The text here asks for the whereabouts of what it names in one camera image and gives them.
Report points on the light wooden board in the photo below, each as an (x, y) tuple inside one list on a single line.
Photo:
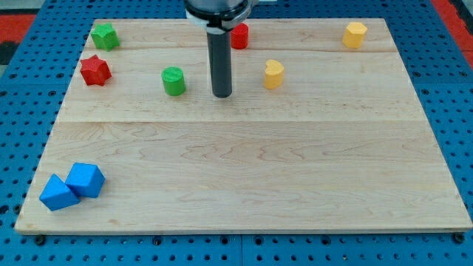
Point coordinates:
[(342, 146)]

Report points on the green star block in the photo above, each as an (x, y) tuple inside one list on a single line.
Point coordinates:
[(105, 37)]

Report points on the yellow hexagon block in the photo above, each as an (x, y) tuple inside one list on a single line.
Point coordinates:
[(354, 35)]

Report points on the blue triangular block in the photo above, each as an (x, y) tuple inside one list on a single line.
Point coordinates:
[(57, 195)]

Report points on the red cylinder block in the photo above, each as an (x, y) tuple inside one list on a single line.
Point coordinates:
[(240, 36)]

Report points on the red star block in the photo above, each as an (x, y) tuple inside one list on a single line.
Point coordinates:
[(95, 71)]

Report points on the yellow heart block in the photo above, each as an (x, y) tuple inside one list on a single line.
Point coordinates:
[(274, 74)]

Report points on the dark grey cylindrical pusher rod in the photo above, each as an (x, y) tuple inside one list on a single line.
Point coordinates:
[(219, 54)]

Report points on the green cylinder block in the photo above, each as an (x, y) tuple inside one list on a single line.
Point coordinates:
[(173, 81)]

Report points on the blue cube block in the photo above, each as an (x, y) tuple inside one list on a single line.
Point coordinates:
[(85, 180)]

